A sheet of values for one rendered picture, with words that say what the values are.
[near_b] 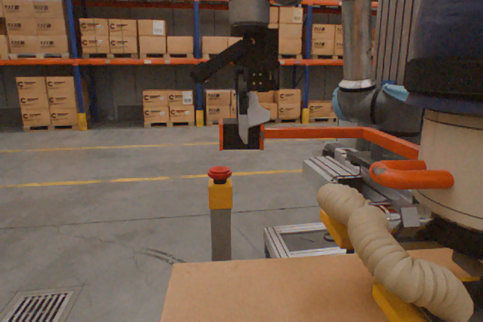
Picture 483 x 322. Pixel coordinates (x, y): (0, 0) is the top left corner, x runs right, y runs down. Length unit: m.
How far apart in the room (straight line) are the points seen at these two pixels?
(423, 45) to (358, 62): 0.61
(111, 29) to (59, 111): 2.21
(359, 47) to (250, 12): 0.52
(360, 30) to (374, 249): 0.76
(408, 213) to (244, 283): 0.31
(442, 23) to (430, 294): 0.27
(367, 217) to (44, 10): 7.94
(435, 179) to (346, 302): 0.27
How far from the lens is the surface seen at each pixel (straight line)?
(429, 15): 0.42
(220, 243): 0.93
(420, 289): 0.32
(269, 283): 0.58
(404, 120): 0.99
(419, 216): 0.42
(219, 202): 0.86
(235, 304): 0.54
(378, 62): 1.38
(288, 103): 7.84
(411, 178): 0.38
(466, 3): 0.39
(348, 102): 1.03
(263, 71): 0.57
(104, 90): 8.99
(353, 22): 1.00
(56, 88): 8.03
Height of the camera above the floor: 1.31
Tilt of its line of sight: 14 degrees down
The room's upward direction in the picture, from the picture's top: straight up
